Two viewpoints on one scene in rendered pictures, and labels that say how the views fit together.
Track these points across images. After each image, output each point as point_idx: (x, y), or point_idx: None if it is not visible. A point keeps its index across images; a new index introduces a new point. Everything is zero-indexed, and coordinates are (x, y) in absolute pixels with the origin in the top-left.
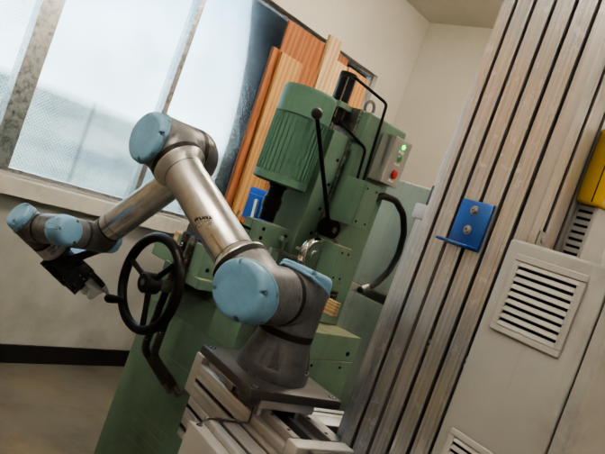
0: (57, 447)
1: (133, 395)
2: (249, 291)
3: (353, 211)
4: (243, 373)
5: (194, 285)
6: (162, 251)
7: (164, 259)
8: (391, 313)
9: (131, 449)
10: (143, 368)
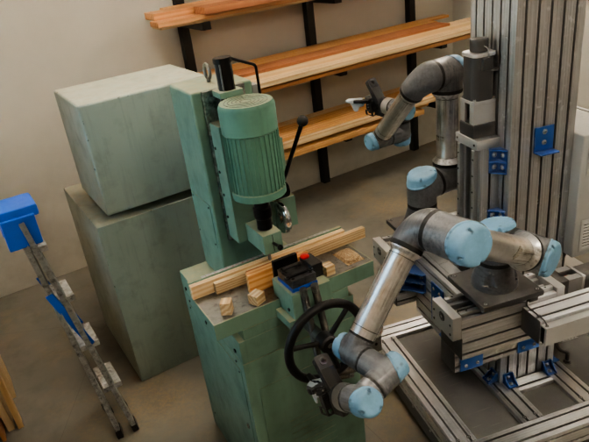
0: None
1: (282, 419)
2: (558, 254)
3: (285, 164)
4: (519, 292)
5: (335, 309)
6: (232, 328)
7: (239, 331)
8: (510, 204)
9: (306, 438)
10: (279, 400)
